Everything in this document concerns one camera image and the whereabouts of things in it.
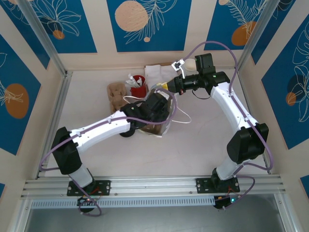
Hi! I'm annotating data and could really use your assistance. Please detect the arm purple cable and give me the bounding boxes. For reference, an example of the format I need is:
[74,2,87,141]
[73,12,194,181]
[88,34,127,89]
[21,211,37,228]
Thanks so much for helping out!
[39,93,177,217]
[184,40,275,211]

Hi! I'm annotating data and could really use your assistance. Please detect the aluminium table side rail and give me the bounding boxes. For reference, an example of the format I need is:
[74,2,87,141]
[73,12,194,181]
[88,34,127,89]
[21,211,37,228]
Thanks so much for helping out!
[238,69,272,175]
[35,71,73,180]

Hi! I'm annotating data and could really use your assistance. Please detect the aluminium mounting rail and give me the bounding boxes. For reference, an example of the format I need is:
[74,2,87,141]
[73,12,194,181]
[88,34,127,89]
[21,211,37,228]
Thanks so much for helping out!
[20,174,287,199]

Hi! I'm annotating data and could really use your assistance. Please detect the red metal cup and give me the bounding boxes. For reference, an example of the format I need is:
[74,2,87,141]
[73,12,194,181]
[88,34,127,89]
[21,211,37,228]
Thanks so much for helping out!
[130,75,147,99]

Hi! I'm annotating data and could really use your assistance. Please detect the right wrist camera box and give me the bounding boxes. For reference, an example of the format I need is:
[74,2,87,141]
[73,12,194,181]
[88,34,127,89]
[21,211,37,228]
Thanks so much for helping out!
[170,58,188,79]

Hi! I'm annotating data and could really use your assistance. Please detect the aluminium frame post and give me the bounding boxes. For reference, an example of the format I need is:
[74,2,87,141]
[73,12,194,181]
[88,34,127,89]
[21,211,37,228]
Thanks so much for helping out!
[236,0,277,72]
[16,0,68,77]

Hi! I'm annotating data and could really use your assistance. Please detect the grey slotted cable duct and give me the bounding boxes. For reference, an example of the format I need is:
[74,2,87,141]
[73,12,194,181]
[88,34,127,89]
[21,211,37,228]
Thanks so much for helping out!
[30,195,217,210]

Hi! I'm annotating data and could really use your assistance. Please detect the stack of pulp cup carriers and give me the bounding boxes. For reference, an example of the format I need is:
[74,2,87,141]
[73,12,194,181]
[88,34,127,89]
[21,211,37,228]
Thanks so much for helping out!
[106,82,128,114]

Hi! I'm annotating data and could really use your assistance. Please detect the pale green paper bag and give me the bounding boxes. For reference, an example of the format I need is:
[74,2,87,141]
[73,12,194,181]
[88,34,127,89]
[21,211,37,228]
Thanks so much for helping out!
[122,83,192,139]

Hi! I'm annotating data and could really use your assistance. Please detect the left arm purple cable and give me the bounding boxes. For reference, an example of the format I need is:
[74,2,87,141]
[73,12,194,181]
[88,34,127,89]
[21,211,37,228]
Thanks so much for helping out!
[39,93,177,217]

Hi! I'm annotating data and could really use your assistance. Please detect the small electronics board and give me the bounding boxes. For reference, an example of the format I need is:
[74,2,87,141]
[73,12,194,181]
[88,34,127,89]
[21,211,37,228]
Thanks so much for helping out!
[213,195,242,211]
[76,196,100,214]

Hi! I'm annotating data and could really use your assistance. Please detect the white napkins on cardboard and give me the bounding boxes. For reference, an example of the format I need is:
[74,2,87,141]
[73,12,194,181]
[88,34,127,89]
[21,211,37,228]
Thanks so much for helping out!
[144,62,179,90]

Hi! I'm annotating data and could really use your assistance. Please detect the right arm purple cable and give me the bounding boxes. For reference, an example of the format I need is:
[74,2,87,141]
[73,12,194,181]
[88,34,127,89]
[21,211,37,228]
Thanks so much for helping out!
[184,40,275,211]

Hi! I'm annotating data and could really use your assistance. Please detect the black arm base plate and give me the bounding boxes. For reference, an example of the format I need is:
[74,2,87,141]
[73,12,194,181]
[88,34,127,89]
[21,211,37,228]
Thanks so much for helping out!
[67,180,112,197]
[196,177,241,194]

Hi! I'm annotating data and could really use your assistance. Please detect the stack of paper cups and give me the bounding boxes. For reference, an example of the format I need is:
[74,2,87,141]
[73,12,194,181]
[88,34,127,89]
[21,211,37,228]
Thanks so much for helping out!
[183,58,198,76]

